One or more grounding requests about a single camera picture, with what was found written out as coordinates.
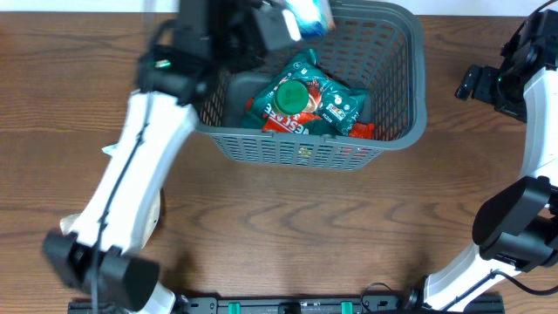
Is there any Kleenex tissue multipack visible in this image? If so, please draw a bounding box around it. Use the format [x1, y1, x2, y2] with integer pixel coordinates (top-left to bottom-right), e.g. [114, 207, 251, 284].
[285, 0, 335, 38]

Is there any green lid jar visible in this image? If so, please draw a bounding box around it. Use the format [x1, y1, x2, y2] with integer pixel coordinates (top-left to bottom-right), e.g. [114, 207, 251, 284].
[272, 80, 316, 116]

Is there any orange pasta packet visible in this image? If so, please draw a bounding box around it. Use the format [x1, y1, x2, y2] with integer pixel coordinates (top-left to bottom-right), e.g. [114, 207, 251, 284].
[245, 98, 376, 140]

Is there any green Nescafe coffee bag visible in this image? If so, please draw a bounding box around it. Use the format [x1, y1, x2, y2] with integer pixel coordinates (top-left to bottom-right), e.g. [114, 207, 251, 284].
[242, 49, 374, 140]

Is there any teal wet wipes pack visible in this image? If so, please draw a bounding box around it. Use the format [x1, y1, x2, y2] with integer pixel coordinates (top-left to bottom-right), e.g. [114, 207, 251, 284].
[102, 144, 118, 156]

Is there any beige plastic pouch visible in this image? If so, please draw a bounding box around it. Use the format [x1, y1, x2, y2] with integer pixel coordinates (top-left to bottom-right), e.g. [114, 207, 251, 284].
[59, 191, 161, 254]

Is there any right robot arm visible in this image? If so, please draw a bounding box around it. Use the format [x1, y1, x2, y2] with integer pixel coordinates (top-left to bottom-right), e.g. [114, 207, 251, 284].
[404, 3, 557, 313]

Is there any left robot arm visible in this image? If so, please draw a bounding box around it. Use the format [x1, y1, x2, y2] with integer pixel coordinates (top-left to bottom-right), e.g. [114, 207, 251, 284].
[42, 1, 301, 313]

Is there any grey plastic basket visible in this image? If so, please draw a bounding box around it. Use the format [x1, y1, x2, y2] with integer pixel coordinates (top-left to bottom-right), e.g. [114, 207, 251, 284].
[196, 1, 427, 170]

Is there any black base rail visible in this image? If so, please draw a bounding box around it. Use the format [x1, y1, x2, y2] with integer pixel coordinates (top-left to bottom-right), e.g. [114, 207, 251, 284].
[66, 293, 506, 314]

